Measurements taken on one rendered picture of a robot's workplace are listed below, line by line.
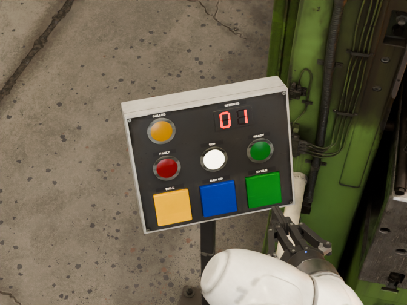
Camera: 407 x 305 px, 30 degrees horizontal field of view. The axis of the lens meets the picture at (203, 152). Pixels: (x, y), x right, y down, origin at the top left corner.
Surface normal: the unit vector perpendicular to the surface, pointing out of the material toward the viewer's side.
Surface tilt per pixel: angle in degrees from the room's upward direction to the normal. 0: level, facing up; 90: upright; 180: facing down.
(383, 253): 90
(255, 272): 25
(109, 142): 0
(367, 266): 90
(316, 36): 90
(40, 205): 0
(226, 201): 60
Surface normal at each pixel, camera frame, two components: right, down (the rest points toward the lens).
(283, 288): 0.55, -0.50
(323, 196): -0.22, 0.81
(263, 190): 0.18, 0.42
